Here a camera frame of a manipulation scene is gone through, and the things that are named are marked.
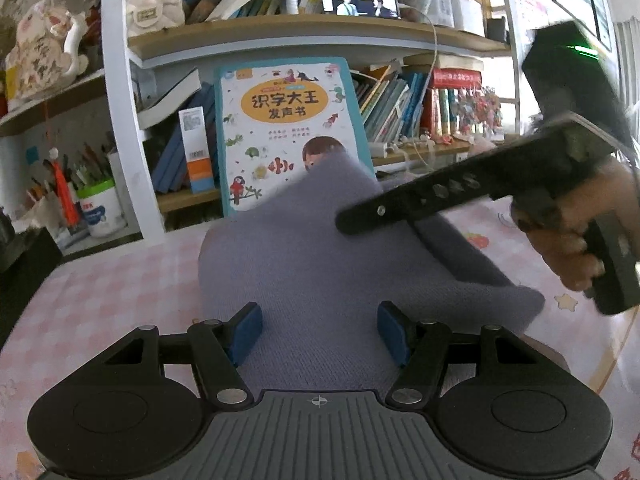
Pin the white lucky cat figure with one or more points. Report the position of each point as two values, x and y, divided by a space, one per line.
45 55

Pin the teal children's picture book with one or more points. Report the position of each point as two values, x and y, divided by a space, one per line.
280 110

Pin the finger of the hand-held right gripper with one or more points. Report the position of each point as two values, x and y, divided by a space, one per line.
415 195

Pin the person's right hand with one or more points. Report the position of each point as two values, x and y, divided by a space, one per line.
565 255

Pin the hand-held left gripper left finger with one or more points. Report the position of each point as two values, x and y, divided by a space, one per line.
245 332

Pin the row of blue books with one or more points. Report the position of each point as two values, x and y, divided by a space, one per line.
170 165

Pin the white and orange carton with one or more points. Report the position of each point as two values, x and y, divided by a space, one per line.
196 150

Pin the group of white bottles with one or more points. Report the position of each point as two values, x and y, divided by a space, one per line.
450 10

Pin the white and wood bookshelf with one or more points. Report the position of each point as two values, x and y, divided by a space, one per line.
120 110

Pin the red tassel ornament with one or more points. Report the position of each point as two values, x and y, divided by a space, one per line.
65 190

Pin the black smartphone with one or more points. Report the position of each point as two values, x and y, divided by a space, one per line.
360 4

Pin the white pen tub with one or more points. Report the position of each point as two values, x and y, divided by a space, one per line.
102 212

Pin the small black box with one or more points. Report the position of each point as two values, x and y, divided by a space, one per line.
496 30

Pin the bunch of pens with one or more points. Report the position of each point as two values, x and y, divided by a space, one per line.
90 165

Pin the white charger adapter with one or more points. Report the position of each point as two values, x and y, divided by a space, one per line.
381 149

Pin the row of red thick books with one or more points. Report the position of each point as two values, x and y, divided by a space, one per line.
455 80

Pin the lavender and tan sweater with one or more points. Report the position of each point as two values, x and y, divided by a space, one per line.
310 270

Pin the thick dark hardcover book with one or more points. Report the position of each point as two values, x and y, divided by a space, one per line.
170 97

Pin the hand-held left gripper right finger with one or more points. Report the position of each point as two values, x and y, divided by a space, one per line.
392 332

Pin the row of leaning thin books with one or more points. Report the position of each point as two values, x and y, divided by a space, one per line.
390 105

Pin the colourful bead ornaments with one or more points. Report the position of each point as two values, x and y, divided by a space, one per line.
475 110

